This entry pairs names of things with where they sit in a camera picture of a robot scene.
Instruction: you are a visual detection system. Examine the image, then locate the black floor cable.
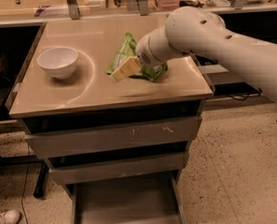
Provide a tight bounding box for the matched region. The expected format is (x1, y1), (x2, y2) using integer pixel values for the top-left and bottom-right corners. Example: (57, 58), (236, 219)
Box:
(20, 143), (32, 224)

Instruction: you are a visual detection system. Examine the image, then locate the white sneaker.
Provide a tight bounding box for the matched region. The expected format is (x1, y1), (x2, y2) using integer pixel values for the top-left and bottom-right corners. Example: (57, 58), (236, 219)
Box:
(0, 209), (21, 224)

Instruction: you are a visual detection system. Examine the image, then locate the black cable under bench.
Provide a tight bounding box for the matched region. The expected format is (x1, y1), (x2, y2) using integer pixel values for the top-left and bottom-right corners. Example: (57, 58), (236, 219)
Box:
(226, 89), (263, 102)

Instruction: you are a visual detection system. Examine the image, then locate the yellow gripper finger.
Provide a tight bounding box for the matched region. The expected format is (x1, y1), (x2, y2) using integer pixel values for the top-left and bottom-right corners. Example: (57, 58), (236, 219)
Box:
(109, 56), (142, 82)

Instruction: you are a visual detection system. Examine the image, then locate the grey metal upright post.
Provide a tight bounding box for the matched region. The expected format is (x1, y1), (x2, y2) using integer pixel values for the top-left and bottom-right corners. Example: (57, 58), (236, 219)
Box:
(66, 0), (80, 20)

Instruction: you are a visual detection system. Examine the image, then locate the grey drawer cabinet with counter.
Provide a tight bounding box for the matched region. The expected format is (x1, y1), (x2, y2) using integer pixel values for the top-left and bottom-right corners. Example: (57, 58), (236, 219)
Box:
(5, 14), (215, 224)

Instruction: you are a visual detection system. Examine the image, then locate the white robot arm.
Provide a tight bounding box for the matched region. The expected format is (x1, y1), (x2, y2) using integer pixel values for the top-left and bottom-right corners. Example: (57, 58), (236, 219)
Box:
(110, 7), (277, 103)

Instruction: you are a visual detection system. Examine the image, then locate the top grey drawer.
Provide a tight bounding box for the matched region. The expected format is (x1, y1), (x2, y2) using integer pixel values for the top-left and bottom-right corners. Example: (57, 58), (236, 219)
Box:
(25, 116), (201, 159)

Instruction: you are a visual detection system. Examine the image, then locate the green rice chip bag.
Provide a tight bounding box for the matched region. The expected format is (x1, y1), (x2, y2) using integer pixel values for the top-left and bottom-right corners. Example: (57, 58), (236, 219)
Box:
(105, 33), (168, 81)

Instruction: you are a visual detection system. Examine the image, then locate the black table leg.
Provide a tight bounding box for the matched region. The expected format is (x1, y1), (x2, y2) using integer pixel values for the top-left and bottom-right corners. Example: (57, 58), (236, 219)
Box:
(34, 162), (48, 199)

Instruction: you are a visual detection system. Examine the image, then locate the middle grey drawer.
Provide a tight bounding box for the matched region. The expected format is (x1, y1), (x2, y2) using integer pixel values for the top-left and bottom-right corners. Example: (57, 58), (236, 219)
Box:
(49, 151), (187, 185)

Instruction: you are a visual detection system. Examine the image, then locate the open bottom grey drawer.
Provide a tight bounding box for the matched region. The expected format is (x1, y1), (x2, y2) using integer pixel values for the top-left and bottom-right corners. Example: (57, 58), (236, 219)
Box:
(70, 172), (187, 224)

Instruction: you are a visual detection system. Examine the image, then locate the white ceramic bowl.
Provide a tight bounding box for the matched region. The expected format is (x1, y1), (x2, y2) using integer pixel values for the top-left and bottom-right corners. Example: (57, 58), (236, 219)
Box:
(37, 47), (78, 79)

